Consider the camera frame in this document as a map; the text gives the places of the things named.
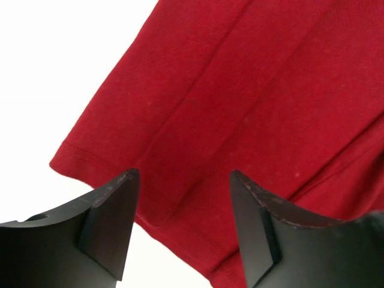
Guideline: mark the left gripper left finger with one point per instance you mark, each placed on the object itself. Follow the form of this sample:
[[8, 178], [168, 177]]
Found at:
[[82, 243]]

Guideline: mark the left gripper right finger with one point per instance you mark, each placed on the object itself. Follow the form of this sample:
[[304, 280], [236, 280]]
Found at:
[[283, 245]]

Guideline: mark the dark red t shirt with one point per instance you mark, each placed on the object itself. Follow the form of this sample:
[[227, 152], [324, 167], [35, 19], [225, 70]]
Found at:
[[288, 92]]

